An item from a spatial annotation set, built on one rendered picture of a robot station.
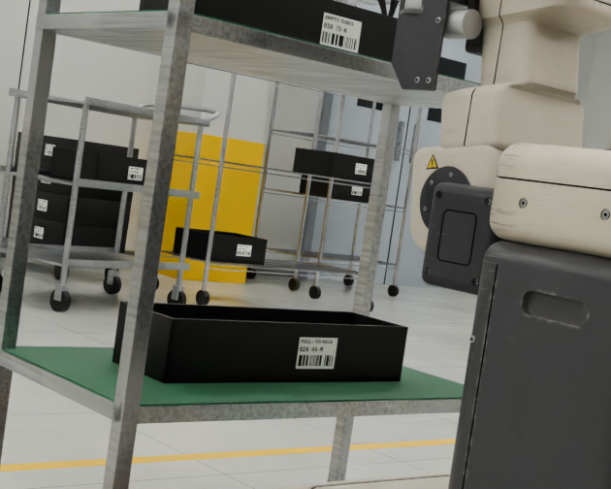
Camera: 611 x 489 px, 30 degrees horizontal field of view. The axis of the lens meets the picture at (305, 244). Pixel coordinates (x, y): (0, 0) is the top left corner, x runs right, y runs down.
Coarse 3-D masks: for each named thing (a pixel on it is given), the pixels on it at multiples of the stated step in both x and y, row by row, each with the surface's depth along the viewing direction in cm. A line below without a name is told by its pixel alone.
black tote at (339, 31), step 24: (144, 0) 207; (168, 0) 201; (216, 0) 198; (240, 0) 201; (264, 0) 205; (288, 0) 208; (312, 0) 212; (264, 24) 205; (288, 24) 209; (312, 24) 212; (336, 24) 216; (360, 24) 220; (384, 24) 224; (360, 48) 221; (384, 48) 225
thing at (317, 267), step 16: (352, 0) 685; (192, 64) 627; (224, 128) 589; (224, 144) 589; (336, 144) 703; (176, 160) 628; (208, 160) 604; (288, 176) 622; (320, 176) 637; (176, 256) 637; (208, 256) 593; (320, 256) 707; (208, 272) 594; (256, 272) 616; (320, 272) 647; (336, 272) 658; (352, 272) 673; (320, 288) 708
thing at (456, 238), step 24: (456, 192) 158; (480, 192) 155; (432, 216) 161; (456, 216) 158; (480, 216) 154; (432, 240) 161; (456, 240) 157; (480, 240) 154; (432, 264) 160; (456, 264) 157; (480, 264) 154; (456, 288) 157
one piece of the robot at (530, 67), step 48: (480, 0) 174; (528, 0) 167; (576, 0) 164; (528, 48) 168; (576, 48) 175; (480, 96) 168; (528, 96) 170; (480, 144) 168; (576, 144) 178; (432, 192) 174
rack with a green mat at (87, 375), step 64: (192, 0) 173; (256, 64) 211; (320, 64) 194; (384, 64) 200; (384, 128) 261; (384, 192) 263; (0, 320) 208; (128, 320) 176; (0, 384) 208; (64, 384) 189; (128, 384) 175; (192, 384) 199; (256, 384) 208; (320, 384) 217; (384, 384) 227; (448, 384) 238; (0, 448) 209; (128, 448) 177
